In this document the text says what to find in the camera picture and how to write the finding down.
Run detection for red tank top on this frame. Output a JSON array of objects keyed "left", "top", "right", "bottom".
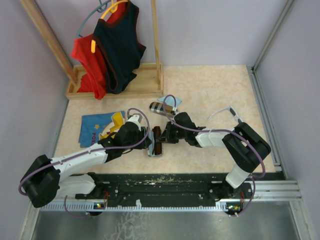
[{"left": 70, "top": 0, "right": 131, "bottom": 100}]

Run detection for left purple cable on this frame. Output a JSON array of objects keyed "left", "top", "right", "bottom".
[{"left": 18, "top": 107, "right": 151, "bottom": 219}]

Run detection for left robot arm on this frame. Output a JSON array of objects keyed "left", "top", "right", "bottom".
[{"left": 18, "top": 121, "right": 152, "bottom": 208}]

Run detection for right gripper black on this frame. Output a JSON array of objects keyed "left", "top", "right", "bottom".
[{"left": 157, "top": 121, "right": 187, "bottom": 144}]

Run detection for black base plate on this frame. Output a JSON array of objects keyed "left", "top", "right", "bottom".
[{"left": 75, "top": 173, "right": 253, "bottom": 208}]

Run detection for light blue cloth rear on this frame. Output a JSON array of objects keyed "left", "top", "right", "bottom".
[{"left": 157, "top": 96, "right": 182, "bottom": 107}]

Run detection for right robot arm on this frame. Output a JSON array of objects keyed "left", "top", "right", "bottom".
[{"left": 157, "top": 112, "right": 271, "bottom": 198}]

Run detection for blue yellow cartoon pouch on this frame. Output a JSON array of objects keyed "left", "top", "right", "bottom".
[{"left": 78, "top": 110, "right": 126, "bottom": 148}]

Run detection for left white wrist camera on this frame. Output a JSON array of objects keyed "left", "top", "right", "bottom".
[{"left": 127, "top": 113, "right": 143, "bottom": 130}]

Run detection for wooden clothes rack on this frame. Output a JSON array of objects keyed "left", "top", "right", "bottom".
[{"left": 20, "top": 0, "right": 164, "bottom": 100}]

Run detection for white frame sunglasses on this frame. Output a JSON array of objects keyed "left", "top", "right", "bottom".
[{"left": 206, "top": 105, "right": 244, "bottom": 124}]

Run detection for brown tortoise sunglasses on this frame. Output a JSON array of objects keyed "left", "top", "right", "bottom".
[{"left": 152, "top": 126, "right": 162, "bottom": 156}]

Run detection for navy tank top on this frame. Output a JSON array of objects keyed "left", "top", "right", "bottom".
[{"left": 92, "top": 1, "right": 146, "bottom": 95}]

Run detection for yellow hanger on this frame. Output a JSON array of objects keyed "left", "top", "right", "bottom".
[{"left": 90, "top": 0, "right": 130, "bottom": 54}]

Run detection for white slotted cable duct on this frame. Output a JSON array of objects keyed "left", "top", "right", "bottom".
[{"left": 39, "top": 198, "right": 241, "bottom": 213}]

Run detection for plaid glasses case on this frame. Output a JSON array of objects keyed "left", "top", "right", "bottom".
[{"left": 149, "top": 101, "right": 172, "bottom": 116}]

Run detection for aluminium rail frame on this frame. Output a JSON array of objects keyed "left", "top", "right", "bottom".
[{"left": 17, "top": 0, "right": 320, "bottom": 240}]

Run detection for light blue cleaning cloth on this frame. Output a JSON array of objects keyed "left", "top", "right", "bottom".
[{"left": 148, "top": 130, "right": 156, "bottom": 157}]

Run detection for flag newsprint glasses case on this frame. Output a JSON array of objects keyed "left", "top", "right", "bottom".
[{"left": 147, "top": 127, "right": 165, "bottom": 158}]

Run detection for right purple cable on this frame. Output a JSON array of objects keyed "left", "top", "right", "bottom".
[{"left": 162, "top": 94, "right": 266, "bottom": 217}]

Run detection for grey blue hanger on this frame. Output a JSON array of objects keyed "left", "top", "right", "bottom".
[{"left": 75, "top": 0, "right": 111, "bottom": 38}]

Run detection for purple cable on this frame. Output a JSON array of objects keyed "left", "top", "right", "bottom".
[
  {"left": 162, "top": 94, "right": 266, "bottom": 217},
  {"left": 18, "top": 107, "right": 151, "bottom": 219}
]

